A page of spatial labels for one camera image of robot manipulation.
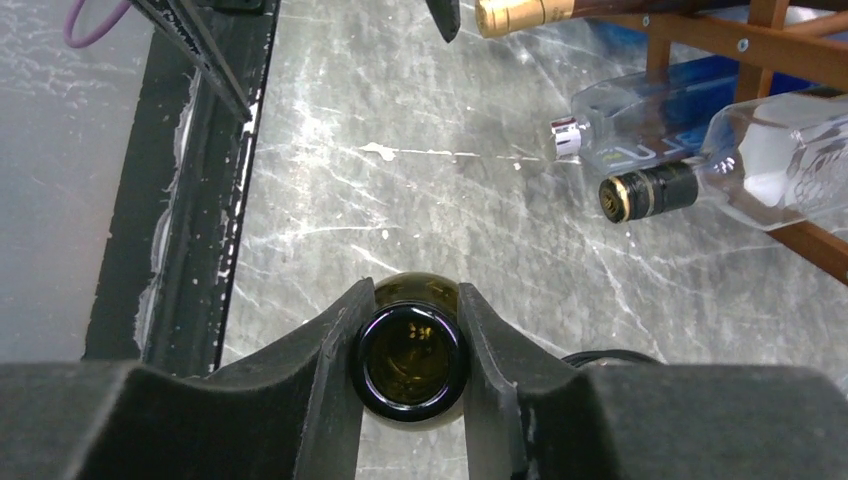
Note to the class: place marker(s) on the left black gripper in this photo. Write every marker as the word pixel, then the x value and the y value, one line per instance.
pixel 220 38

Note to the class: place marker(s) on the brown wooden wine rack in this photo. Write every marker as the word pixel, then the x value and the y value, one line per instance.
pixel 762 44

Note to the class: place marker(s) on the clear bottle black cap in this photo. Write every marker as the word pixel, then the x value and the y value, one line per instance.
pixel 767 163

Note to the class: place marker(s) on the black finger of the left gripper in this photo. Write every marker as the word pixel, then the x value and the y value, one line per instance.
pixel 447 17

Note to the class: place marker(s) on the blue labelled clear bottle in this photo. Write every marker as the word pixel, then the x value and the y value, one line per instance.
pixel 646 118

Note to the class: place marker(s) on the dark bottle gold foil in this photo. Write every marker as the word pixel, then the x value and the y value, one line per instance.
pixel 498 18

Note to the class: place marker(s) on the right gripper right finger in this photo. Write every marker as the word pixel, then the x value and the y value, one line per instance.
pixel 529 415

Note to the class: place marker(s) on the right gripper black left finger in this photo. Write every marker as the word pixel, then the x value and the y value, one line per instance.
pixel 288 411

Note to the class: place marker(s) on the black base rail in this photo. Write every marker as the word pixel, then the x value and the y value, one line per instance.
pixel 167 274

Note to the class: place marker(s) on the olive green bottle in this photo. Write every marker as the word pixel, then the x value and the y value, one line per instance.
pixel 410 362

